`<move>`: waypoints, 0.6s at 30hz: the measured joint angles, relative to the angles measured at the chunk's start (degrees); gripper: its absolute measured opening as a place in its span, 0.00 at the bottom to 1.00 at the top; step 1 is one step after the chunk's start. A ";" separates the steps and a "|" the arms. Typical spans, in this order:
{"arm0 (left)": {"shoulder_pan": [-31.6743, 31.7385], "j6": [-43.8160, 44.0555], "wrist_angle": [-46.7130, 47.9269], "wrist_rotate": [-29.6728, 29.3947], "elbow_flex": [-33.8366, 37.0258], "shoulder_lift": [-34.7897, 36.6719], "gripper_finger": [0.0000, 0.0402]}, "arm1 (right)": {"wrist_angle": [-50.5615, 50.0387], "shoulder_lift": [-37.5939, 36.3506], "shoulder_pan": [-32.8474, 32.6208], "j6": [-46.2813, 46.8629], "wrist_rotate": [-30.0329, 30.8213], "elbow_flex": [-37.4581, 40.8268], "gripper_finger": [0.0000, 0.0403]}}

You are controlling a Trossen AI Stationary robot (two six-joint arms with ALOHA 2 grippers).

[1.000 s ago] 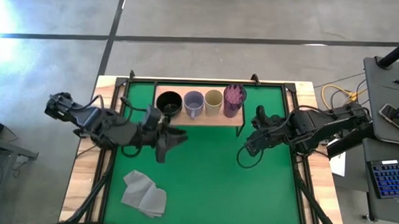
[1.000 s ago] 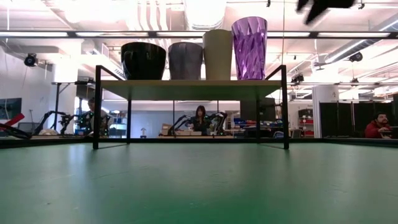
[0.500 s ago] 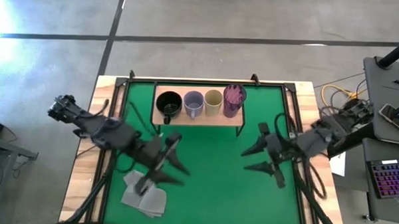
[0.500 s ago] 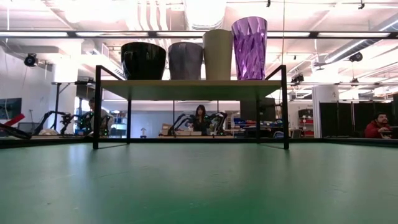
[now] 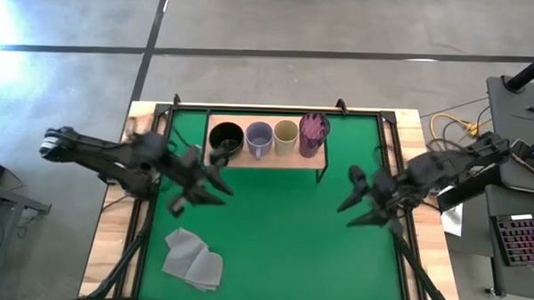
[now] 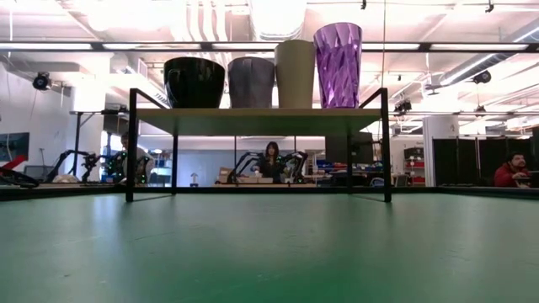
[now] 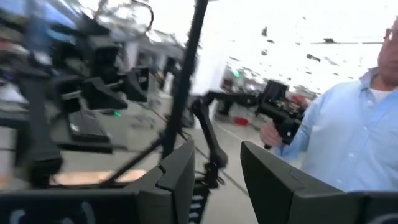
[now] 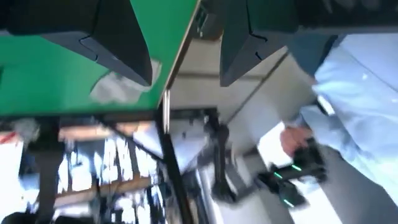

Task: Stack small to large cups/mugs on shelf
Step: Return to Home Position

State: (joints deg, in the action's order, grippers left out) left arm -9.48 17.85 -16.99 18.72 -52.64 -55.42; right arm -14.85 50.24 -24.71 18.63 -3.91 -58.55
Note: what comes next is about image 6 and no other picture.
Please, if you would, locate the grey mug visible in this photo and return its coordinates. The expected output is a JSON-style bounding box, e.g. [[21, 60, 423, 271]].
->
[[227, 56, 276, 109]]

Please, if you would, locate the cream plastic cup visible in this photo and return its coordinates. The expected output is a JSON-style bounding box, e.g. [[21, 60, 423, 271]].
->
[[274, 39, 317, 109]]

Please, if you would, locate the black mug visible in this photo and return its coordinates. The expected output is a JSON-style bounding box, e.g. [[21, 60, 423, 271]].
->
[[163, 56, 227, 109]]

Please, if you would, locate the purple faceted tumbler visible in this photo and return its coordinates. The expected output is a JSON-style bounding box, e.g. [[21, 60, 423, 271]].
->
[[312, 22, 364, 109]]

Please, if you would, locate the person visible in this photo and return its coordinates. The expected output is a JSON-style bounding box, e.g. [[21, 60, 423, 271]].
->
[[119, 131, 156, 185], [255, 141, 284, 183], [493, 151, 534, 189]]

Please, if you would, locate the cardboard box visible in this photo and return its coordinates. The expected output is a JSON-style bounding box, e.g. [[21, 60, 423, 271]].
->
[[216, 167, 237, 185]]

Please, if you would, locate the black monitor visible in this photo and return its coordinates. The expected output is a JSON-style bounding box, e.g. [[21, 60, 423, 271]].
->
[[324, 132, 375, 165]]

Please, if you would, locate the green table mat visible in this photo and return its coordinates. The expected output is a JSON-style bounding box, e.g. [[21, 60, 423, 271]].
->
[[0, 192, 539, 303]]

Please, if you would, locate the rack with red bins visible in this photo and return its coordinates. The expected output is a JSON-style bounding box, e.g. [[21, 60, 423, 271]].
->
[[403, 146, 426, 186]]

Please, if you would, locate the white pillar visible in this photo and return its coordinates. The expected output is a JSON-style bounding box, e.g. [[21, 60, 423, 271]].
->
[[422, 114, 460, 188]]

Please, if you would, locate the black room partition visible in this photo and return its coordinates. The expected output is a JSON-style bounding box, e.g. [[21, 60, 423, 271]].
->
[[432, 135, 539, 187]]

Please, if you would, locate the wooden shelf with black frame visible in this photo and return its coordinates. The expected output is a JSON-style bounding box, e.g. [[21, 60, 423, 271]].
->
[[125, 87, 393, 204]]

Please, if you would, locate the thin hanging cable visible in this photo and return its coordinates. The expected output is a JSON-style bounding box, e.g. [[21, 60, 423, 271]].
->
[[381, 0, 387, 89]]

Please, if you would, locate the black overhead frame bar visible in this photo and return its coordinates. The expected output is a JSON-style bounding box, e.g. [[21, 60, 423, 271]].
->
[[0, 40, 539, 53]]

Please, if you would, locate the black table frame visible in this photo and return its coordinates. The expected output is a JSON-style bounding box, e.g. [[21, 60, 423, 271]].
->
[[0, 183, 539, 202]]

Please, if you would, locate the black ceiling-mounted camera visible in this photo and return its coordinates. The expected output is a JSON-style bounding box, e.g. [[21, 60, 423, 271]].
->
[[472, 69, 493, 85], [32, 71, 52, 92]]

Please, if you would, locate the dark wall picture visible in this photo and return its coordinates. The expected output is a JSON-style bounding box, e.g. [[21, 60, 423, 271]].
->
[[0, 132, 30, 163]]

